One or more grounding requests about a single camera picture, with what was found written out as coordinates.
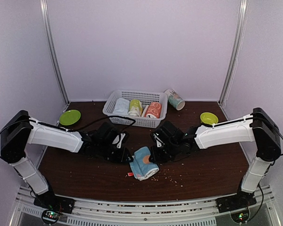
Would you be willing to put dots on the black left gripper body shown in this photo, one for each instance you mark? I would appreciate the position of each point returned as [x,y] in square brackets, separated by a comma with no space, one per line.
[105,152]

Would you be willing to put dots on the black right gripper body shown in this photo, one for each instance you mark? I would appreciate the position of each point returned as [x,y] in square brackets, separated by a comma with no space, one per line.
[167,155]

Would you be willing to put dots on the blue patterned towel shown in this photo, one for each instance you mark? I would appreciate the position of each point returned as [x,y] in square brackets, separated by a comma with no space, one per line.
[141,166]

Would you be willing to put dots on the orange bunny towel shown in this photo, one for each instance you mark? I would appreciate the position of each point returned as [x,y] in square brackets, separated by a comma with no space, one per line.
[153,110]

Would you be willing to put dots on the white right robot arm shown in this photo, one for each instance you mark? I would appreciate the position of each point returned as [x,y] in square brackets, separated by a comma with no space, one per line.
[256,127]

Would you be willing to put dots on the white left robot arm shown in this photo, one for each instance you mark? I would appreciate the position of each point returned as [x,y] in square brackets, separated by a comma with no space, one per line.
[22,130]

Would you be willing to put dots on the white rolled towel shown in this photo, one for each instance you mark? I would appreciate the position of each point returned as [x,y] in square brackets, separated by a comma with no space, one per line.
[121,107]

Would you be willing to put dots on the white plastic basket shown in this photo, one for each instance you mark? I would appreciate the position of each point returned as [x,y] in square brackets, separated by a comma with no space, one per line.
[146,98]

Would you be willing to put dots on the green plate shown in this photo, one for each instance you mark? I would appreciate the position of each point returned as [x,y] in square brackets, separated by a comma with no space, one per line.
[70,117]

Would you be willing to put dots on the teal patterned paper cup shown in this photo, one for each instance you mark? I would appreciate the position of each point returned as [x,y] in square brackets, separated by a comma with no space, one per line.
[174,99]

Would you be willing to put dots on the green bowl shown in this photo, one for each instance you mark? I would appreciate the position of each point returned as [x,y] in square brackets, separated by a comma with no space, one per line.
[208,118]

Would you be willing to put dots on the green rolled towel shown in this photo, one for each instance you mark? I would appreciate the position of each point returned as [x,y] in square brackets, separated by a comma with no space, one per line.
[135,108]

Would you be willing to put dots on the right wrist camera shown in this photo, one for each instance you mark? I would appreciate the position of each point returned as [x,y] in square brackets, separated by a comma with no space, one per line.
[159,143]

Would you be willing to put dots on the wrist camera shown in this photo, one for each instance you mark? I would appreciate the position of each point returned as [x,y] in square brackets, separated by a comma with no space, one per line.
[120,139]
[159,143]

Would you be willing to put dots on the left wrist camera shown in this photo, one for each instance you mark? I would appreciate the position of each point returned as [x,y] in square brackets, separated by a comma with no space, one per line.
[120,139]

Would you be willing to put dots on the front aluminium rail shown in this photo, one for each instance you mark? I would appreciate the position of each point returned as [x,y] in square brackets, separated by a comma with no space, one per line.
[195,212]

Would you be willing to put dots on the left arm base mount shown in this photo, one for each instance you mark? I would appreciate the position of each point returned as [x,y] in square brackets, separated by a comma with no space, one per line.
[49,200]

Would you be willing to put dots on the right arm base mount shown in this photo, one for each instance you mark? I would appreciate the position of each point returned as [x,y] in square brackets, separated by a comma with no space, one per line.
[234,202]

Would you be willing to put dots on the left aluminium frame post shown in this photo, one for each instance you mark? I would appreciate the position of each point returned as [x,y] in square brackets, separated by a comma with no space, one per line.
[53,55]

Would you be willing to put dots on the aluminium frame post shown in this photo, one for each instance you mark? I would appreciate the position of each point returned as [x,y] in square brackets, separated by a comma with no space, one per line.
[53,55]
[240,28]

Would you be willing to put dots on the right aluminium frame post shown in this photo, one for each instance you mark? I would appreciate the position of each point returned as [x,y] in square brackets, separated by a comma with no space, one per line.
[240,28]

